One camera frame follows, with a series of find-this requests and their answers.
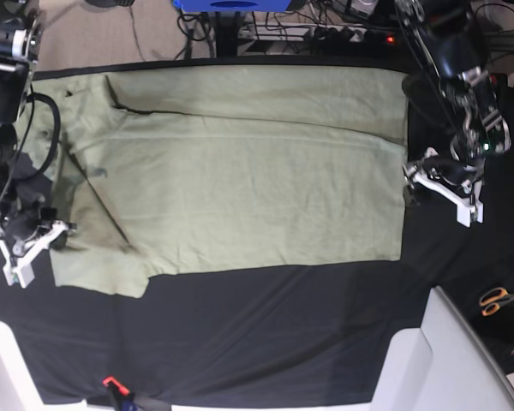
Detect white foam block left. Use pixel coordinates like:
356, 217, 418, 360
0, 321, 88, 410

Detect green T-shirt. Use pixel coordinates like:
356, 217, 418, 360
33, 65, 408, 298

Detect orange handled scissors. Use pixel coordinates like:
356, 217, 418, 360
479, 287, 514, 317

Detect white power strip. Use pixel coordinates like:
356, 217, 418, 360
238, 21, 367, 42

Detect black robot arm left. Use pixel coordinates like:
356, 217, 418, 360
395, 1, 511, 211

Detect red clamp bottom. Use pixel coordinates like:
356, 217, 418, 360
102, 376, 131, 396

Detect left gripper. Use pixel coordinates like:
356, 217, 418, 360
404, 147, 485, 206

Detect black table cloth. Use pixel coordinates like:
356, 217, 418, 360
0, 84, 514, 408

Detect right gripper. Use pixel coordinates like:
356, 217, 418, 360
0, 193, 69, 251

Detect black table leg post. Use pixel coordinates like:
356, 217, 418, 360
214, 11, 244, 57

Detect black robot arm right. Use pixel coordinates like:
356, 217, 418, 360
0, 1, 72, 257

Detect white foam block right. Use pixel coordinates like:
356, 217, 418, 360
370, 287, 514, 410

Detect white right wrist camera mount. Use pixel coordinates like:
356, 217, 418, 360
0, 219, 77, 289

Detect white foam block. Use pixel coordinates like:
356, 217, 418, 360
0, 321, 88, 410
370, 287, 514, 410

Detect blue box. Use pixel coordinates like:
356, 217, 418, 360
173, 0, 290, 13

